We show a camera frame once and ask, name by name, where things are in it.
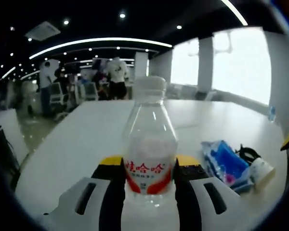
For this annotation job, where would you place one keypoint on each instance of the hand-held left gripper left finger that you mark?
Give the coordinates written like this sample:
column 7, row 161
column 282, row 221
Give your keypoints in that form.
column 110, row 192

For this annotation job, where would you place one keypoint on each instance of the white paper cup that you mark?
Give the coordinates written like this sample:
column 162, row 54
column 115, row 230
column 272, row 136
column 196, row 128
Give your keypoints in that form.
column 262, row 170

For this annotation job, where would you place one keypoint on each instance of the blue printed packet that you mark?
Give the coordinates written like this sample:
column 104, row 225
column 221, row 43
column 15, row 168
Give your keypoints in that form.
column 233, row 161

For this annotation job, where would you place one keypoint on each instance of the ceiling air vent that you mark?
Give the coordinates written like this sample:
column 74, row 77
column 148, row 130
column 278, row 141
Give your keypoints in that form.
column 42, row 31

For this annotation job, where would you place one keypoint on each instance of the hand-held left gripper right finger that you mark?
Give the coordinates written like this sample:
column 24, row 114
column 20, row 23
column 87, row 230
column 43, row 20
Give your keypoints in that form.
column 190, row 192

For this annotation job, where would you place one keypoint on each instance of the white table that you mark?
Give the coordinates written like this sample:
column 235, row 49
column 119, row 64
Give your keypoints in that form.
column 86, row 134

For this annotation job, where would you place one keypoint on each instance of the small bluish bottle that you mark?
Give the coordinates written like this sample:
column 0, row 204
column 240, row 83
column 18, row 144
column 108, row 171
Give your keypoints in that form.
column 272, row 115

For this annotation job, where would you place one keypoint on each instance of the clear plastic bottle red label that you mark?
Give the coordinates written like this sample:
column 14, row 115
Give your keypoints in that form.
column 149, row 144

